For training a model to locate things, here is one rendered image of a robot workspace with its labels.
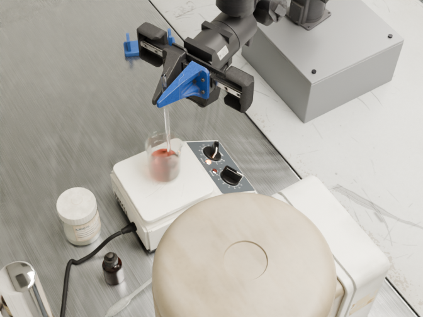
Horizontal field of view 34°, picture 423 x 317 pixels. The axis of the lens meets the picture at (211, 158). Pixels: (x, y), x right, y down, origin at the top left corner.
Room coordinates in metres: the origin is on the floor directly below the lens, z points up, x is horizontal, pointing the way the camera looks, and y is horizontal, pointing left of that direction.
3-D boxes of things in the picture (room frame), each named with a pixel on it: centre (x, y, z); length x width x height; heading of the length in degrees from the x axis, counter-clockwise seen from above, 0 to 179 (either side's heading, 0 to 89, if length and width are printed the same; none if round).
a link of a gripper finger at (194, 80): (0.63, 0.04, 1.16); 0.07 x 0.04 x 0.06; 145
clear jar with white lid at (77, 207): (0.57, 0.20, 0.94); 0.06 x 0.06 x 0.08
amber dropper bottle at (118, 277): (0.49, 0.14, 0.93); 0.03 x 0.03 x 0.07
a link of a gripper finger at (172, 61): (0.65, 0.07, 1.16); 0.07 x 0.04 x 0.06; 145
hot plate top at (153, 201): (0.61, 0.07, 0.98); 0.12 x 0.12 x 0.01; 31
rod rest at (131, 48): (0.98, 0.12, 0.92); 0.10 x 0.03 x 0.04; 100
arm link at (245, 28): (0.77, -0.03, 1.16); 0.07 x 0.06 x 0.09; 145
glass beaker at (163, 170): (0.62, 0.07, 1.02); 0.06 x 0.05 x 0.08; 99
